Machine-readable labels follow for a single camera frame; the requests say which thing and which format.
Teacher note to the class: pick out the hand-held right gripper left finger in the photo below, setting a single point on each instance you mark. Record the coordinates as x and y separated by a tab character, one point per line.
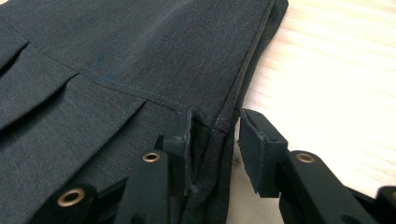
174	155

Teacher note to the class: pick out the black pleated skirt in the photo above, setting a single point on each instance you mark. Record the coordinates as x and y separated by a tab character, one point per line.
124	102

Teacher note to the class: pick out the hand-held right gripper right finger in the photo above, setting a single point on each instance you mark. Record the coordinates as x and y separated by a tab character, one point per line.
280	168

